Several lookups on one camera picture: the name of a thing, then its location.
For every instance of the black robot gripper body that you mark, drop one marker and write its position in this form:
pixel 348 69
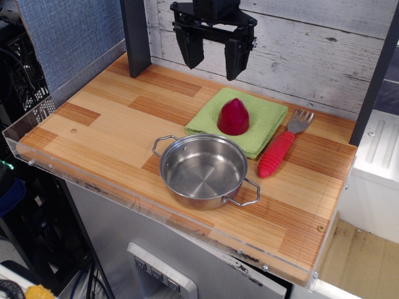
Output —
pixel 219 21

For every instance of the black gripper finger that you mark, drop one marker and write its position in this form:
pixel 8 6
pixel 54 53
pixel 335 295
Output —
pixel 236 53
pixel 192 50

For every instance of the stainless steel pot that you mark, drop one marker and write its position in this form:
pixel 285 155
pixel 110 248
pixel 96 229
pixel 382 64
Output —
pixel 203 171

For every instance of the green folded towel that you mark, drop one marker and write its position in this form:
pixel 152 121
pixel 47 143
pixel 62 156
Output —
pixel 264 119

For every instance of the red plastic strawberry toy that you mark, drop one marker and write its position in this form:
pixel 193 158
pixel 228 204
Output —
pixel 233 118

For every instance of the blue fabric panel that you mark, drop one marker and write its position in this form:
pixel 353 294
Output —
pixel 73 40

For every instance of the black plastic crate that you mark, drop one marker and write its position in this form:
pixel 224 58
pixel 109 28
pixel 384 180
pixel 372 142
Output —
pixel 28 79

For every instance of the clear acrylic table guard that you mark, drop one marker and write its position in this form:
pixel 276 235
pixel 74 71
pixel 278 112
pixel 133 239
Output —
pixel 100 142

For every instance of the white plastic block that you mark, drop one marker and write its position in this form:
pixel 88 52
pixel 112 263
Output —
pixel 369 200

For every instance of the silver toy fridge cabinet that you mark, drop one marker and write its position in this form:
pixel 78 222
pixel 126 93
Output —
pixel 143 256

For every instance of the yellow object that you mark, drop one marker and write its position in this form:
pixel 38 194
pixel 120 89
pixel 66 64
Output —
pixel 38 292

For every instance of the dark grey left post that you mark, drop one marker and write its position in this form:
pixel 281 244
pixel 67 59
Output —
pixel 136 36

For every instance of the dark grey post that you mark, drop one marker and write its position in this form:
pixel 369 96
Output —
pixel 136 36
pixel 381 68

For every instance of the fork with red handle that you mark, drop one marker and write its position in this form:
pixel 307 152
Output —
pixel 275 153

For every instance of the dark grey right post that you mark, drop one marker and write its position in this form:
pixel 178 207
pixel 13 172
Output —
pixel 381 68

